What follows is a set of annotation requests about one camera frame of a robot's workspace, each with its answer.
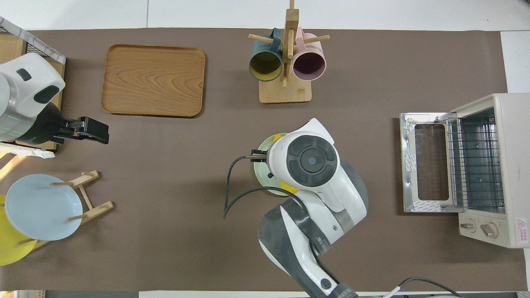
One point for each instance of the pink mug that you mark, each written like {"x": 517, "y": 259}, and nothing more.
{"x": 308, "y": 66}

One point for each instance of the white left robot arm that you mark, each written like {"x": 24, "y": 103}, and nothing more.
{"x": 25, "y": 91}

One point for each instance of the beige toaster oven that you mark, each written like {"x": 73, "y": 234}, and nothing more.
{"x": 513, "y": 165}

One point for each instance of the pale green plate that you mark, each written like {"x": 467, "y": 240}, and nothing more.
{"x": 261, "y": 174}

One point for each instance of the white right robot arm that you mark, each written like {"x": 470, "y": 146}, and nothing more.
{"x": 310, "y": 161}

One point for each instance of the wooden box with mesh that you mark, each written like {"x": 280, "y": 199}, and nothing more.
{"x": 29, "y": 152}

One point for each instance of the silver oven knob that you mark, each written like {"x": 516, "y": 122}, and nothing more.
{"x": 489, "y": 230}
{"x": 468, "y": 226}

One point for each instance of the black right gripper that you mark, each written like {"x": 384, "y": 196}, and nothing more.
{"x": 261, "y": 156}

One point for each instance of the wooden serving tray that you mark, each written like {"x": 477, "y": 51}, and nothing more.
{"x": 153, "y": 80}

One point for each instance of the dark blue mug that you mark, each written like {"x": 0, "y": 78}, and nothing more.
{"x": 265, "y": 68}

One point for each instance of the yellow corn cob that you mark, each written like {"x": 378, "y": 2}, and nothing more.
{"x": 288, "y": 187}

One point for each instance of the wooden plate rack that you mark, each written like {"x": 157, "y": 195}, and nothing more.
{"x": 97, "y": 209}

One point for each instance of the wooden mug tree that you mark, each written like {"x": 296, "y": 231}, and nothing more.
{"x": 285, "y": 93}

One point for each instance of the brown table mat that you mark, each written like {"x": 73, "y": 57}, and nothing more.
{"x": 186, "y": 165}

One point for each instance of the yellow plate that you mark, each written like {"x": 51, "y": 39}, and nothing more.
{"x": 10, "y": 250}

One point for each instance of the light blue plate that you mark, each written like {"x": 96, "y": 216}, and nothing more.
{"x": 41, "y": 207}

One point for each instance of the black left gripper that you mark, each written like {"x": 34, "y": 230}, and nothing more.
{"x": 85, "y": 128}

